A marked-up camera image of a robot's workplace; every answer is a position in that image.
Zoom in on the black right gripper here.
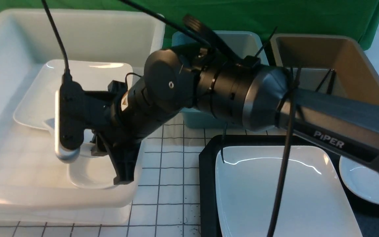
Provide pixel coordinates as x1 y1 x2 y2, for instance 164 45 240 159
78 80 143 185

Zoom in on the white rice plate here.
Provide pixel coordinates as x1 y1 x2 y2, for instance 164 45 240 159
215 145 362 237

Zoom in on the small white bowl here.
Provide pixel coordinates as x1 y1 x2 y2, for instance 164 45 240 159
67 143 117 189
339 156 379 205
43 118 94 163

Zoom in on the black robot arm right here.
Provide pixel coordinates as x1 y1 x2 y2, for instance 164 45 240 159
59 44 379 184

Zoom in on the white square plate in bin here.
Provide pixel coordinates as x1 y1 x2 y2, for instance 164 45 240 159
13 59 133 130

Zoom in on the small white bowl in bin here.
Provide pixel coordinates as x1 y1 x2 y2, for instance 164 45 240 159
67 143 117 189

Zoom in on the large white plastic bin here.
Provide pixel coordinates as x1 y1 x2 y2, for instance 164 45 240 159
0 9 165 226

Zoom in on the blue plastic bin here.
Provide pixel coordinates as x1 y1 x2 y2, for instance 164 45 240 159
171 30 262 129

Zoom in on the black chopstick in bin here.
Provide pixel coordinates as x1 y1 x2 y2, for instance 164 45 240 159
315 69 333 92
326 69 337 95

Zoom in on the brown plastic bin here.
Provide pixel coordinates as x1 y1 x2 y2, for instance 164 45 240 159
270 34 379 109

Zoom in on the black serving tray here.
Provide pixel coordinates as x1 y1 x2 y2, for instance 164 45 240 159
199 135 379 237

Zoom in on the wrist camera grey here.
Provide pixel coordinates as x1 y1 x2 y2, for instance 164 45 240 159
54 71 85 164

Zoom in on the black cable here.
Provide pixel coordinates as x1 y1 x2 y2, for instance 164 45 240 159
41 0 303 237

